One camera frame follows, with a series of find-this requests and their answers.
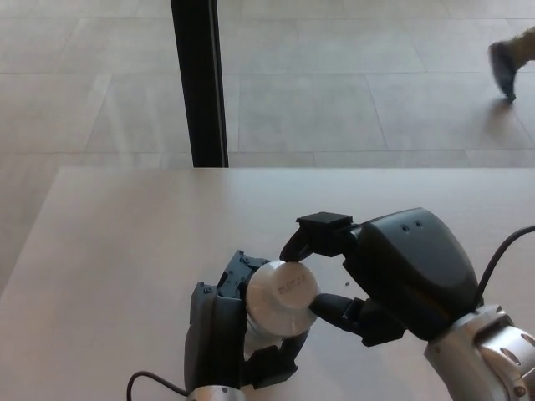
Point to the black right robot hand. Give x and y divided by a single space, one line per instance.
409 267

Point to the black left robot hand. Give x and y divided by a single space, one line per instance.
215 334

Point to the white plastic bottle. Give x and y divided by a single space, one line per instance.
259 309

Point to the white bottle screw cap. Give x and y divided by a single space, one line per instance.
292 288

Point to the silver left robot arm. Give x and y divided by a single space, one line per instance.
217 394

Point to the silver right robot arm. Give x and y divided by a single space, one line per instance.
485 355

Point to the person's grey shoe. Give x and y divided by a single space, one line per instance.
503 71

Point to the person's tan trouser leg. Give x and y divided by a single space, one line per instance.
522 46

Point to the black vertical window frame post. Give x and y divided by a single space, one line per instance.
198 83

